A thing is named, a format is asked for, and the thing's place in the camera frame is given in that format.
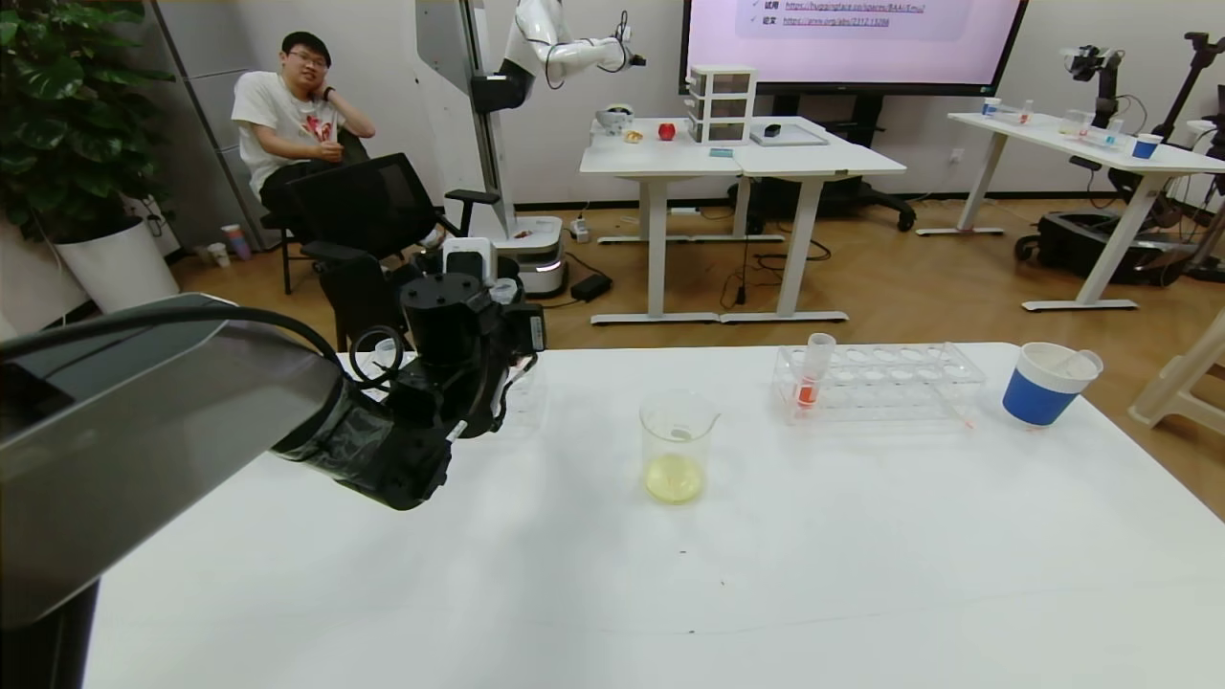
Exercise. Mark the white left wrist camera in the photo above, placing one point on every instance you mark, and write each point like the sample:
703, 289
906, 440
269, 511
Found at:
469, 263

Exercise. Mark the large green leafy plant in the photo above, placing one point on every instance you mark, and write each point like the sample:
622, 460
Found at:
67, 115

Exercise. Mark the small white cup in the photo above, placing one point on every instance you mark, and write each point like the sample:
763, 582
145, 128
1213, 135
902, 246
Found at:
219, 255

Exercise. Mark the clear plastic test tube rack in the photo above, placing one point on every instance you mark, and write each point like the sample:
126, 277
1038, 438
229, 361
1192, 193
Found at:
524, 397
880, 383

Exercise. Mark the small clear beaker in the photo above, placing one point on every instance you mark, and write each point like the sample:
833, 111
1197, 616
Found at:
1074, 125

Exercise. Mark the stacked coloured cups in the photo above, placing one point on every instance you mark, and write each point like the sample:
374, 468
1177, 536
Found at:
237, 243

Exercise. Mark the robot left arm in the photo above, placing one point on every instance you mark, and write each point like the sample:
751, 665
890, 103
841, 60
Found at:
144, 431

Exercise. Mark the black background robot arm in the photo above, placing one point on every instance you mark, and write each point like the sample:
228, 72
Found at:
1108, 86

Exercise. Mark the large wall display screen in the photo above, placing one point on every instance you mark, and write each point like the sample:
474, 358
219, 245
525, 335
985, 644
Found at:
842, 48

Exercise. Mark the grey metal cabinet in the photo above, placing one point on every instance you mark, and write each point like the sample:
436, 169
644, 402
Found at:
201, 57

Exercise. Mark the black power adapter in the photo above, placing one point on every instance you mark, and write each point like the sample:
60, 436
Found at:
591, 288

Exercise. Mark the black office chair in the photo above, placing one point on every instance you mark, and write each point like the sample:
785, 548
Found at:
364, 206

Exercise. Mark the yellow pigment test tube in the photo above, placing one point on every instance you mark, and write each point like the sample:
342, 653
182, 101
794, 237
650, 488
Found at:
1088, 363

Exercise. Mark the black metal chair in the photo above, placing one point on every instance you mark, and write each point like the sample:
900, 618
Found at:
287, 273

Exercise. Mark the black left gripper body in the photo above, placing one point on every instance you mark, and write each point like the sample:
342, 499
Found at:
529, 330

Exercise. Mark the red pigment test tube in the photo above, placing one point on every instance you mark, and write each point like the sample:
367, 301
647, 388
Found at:
809, 389

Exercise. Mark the blue white paper cup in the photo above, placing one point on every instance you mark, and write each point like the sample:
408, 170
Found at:
1038, 400

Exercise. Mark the white bowl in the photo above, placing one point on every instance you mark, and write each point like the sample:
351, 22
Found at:
614, 120

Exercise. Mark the long white desk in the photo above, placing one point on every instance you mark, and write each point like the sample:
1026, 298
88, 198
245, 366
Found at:
1043, 134

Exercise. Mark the black tripod stand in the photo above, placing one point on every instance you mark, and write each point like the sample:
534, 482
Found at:
1201, 44

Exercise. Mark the white power strip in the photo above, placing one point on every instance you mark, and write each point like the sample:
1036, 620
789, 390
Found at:
580, 231

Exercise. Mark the white three-drawer organizer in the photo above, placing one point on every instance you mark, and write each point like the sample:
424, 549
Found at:
723, 105

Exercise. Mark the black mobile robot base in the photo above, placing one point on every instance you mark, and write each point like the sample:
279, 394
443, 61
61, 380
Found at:
1081, 247

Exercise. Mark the man in white t-shirt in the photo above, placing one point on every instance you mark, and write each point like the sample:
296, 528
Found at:
278, 115

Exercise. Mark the grey flat tray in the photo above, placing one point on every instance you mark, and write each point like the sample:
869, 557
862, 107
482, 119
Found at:
790, 139

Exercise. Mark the white humanoid robot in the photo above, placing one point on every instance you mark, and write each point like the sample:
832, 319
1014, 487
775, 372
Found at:
574, 55

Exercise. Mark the blue pigment test tube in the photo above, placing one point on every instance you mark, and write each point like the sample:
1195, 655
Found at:
387, 352

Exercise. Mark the clear glass beaker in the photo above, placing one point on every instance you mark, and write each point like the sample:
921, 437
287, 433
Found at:
675, 478

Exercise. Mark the white standing desk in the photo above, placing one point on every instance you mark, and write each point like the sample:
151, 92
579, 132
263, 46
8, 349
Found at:
660, 161
813, 161

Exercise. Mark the white plant pot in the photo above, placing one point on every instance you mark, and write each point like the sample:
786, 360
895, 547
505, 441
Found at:
120, 271

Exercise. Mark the black display stand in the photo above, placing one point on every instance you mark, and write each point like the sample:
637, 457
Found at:
861, 201

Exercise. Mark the small clear tube rack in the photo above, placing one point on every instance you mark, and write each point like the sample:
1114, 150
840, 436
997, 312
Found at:
1022, 115
1108, 142

